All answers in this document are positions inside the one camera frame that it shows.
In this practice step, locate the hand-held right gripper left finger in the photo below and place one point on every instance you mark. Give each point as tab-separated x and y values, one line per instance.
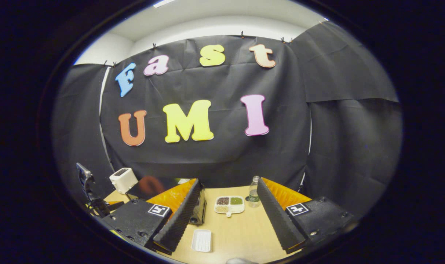
180	220

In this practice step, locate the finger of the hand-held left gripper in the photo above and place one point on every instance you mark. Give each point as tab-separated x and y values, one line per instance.
111	205

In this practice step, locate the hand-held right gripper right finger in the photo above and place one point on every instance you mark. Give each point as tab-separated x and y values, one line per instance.
277	220

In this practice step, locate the black electric oven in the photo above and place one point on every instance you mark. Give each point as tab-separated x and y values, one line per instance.
160	187

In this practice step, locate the white toaster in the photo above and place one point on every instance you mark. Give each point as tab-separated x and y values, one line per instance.
122	180

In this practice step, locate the white plastic tray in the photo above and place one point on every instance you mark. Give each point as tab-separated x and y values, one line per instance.
201	241

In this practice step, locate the clear plastic water bottle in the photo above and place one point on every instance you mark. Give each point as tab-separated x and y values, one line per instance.
254	196

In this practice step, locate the white divided plate with grains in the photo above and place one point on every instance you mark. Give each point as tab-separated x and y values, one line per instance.
229	205

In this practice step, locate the ceiling light panel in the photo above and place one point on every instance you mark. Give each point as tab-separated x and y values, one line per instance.
163	3

